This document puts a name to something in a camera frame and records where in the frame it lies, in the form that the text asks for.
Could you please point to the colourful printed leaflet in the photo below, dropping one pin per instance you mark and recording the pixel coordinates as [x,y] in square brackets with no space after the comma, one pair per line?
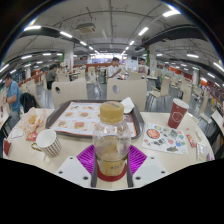
[165,140]

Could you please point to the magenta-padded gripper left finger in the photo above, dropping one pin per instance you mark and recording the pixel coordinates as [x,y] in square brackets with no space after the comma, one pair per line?
[87,158]

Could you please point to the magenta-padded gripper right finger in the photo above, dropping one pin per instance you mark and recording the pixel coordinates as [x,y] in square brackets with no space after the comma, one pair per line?
[137,159]

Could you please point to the beige chair with round hole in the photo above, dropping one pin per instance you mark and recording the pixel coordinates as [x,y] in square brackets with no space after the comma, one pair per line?
[71,93]
[128,95]

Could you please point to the plain red card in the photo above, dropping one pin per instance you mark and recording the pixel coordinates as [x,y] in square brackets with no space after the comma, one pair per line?
[6,147]

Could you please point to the person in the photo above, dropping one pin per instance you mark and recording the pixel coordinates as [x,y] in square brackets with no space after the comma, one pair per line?
[142,67]
[113,70]
[13,96]
[51,76]

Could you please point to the group of beige chairs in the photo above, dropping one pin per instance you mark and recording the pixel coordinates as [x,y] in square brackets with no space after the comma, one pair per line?
[63,77]

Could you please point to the crumpled white napkin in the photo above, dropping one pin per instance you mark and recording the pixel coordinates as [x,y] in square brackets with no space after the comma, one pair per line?
[128,105]

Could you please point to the small red sachet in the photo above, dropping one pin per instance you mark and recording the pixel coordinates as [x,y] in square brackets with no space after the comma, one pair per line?
[191,140]

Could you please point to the clear pink-edged packet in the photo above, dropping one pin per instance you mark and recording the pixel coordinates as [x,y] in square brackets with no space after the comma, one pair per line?
[203,152]

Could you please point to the clear plastic bag with food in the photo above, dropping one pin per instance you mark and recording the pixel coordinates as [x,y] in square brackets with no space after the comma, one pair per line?
[31,120]

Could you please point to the black backpack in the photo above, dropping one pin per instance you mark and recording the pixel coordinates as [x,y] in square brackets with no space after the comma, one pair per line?
[28,101]

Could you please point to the beige side table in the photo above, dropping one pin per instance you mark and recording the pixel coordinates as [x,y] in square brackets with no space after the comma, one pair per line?
[218,118]

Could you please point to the red paper cup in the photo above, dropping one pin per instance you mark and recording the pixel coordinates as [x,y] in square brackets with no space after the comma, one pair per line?
[177,115]

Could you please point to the ceiling air conditioner unit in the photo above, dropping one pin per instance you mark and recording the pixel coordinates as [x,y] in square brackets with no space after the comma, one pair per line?
[85,28]

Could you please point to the group of ceiling lights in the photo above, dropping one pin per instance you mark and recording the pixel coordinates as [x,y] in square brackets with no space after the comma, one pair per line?
[171,13]

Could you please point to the beige neighbouring table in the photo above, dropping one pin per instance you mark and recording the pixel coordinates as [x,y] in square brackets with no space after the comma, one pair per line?
[3,118]

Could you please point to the clear bottle with yellow cap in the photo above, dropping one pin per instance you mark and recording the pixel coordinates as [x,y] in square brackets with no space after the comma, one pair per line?
[111,143]

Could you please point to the red printed snack packet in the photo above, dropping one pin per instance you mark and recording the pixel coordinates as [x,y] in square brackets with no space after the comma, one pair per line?
[31,136]

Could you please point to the printed paper tray liner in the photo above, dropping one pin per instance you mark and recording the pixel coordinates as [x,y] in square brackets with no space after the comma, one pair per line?
[76,118]

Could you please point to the white paper card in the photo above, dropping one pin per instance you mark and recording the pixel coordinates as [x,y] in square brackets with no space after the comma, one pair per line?
[16,133]

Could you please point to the dark food tray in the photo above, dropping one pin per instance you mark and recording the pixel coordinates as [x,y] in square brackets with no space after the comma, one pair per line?
[50,121]

